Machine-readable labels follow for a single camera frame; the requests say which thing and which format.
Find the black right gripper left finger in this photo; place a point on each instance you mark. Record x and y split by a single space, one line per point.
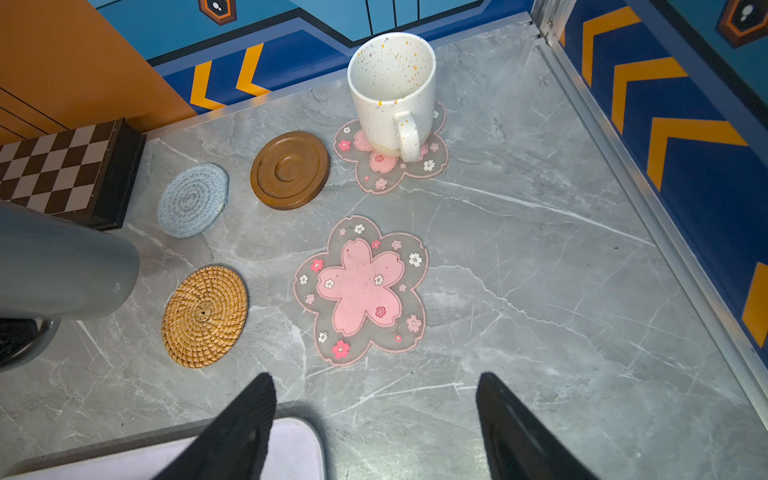
235 444

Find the white ceramic mug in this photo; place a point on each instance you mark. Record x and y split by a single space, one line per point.
392 78

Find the light blue woven coaster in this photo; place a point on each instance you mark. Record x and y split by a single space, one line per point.
193 201

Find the lavender plastic tray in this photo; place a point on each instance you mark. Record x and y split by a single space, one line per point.
294 452

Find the brown wooden round coaster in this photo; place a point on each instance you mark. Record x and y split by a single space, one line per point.
290 170

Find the tan rattan round coaster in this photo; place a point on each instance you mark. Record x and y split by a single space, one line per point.
205 316

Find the pink flower coaster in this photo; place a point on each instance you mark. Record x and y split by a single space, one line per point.
362 289
377 173

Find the folded chessboard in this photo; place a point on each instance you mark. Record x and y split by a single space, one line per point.
85 175

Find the grey metal cup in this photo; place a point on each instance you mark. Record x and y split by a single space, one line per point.
53 271

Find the aluminium frame post right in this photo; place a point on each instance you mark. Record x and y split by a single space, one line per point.
551 17

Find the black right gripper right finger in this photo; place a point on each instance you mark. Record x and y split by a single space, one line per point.
517 444

